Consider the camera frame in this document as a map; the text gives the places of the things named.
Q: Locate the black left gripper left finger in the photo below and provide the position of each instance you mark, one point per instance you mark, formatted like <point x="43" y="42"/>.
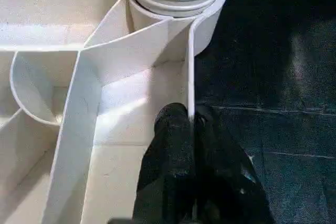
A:
<point x="168" y="171"/>

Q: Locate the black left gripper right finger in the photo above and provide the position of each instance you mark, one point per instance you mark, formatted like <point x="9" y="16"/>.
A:
<point x="226" y="177"/>

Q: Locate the white plastic table top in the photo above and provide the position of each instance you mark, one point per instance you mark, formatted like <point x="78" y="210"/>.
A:
<point x="79" y="77"/>

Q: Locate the black work mat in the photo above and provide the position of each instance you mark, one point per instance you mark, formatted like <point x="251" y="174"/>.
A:
<point x="273" y="77"/>

